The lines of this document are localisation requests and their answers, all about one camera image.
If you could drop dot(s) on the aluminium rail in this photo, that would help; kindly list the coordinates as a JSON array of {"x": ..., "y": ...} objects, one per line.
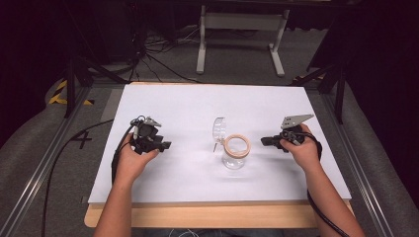
[
  {"x": 39, "y": 168},
  {"x": 359, "y": 164}
]

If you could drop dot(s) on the white metal table frame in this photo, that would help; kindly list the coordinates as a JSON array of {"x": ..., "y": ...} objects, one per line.
[{"x": 242, "y": 36}]

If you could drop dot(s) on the person's right hand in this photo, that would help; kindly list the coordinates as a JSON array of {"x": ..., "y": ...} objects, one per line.
[{"x": 303, "y": 149}]

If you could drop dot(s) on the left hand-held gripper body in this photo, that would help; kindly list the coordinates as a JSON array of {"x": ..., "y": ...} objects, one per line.
[{"x": 145, "y": 135}]

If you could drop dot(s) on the clear glass jar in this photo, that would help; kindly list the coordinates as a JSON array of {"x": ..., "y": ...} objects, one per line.
[{"x": 235, "y": 151}]

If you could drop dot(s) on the person's left hand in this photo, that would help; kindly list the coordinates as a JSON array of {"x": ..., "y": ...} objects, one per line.
[{"x": 131, "y": 161}]

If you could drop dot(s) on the clear hinged jar lid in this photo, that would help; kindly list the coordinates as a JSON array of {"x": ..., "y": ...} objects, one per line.
[{"x": 218, "y": 129}]

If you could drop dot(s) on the black metal stand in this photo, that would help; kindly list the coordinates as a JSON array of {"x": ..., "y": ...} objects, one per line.
[
  {"x": 79, "y": 72},
  {"x": 329, "y": 82}
]

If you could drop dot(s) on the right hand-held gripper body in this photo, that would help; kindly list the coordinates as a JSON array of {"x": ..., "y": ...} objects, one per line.
[{"x": 293, "y": 130}]

